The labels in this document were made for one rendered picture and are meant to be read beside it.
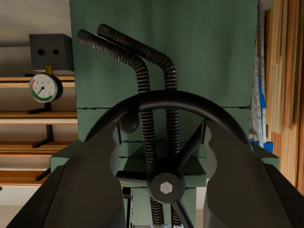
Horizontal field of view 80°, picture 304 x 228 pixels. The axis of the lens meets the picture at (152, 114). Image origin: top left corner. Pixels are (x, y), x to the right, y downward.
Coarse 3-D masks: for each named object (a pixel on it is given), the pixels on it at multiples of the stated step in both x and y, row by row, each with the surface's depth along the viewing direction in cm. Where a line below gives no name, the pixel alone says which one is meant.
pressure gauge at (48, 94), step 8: (48, 72) 41; (32, 80) 39; (40, 80) 39; (48, 80) 39; (56, 80) 40; (32, 88) 40; (40, 88) 40; (48, 88) 40; (56, 88) 39; (32, 96) 40; (40, 96) 40; (48, 96) 40; (56, 96) 40
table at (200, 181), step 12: (72, 144) 59; (252, 144) 57; (60, 156) 49; (264, 156) 47; (276, 156) 47; (120, 168) 48; (132, 168) 41; (144, 168) 41; (192, 168) 41; (204, 168) 48; (192, 180) 38; (204, 180) 38
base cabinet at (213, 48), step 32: (96, 0) 42; (128, 0) 42; (160, 0) 42; (192, 0) 42; (224, 0) 42; (256, 0) 42; (96, 32) 43; (128, 32) 43; (160, 32) 43; (192, 32) 43; (224, 32) 43; (96, 64) 45; (192, 64) 44; (224, 64) 44; (96, 96) 46; (128, 96) 46; (224, 96) 45
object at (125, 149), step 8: (128, 144) 47; (136, 144) 47; (184, 144) 47; (200, 144) 47; (120, 152) 48; (128, 152) 48; (136, 152) 48; (144, 152) 47; (192, 152) 47; (200, 152) 47
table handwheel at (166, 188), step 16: (144, 96) 27; (160, 96) 27; (176, 96) 27; (192, 96) 27; (112, 112) 27; (128, 112) 27; (192, 112) 28; (208, 112) 27; (224, 112) 27; (96, 128) 28; (224, 128) 27; (240, 128) 27; (160, 144) 43; (192, 144) 28; (160, 160) 30; (176, 160) 29; (128, 176) 29; (144, 176) 29; (160, 176) 27; (176, 176) 27; (160, 192) 27; (176, 192) 27; (176, 208) 30; (192, 224) 30
